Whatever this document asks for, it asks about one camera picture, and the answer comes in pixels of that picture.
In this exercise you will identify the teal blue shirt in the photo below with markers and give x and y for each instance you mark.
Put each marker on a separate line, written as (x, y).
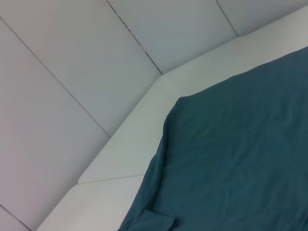
(228, 156)

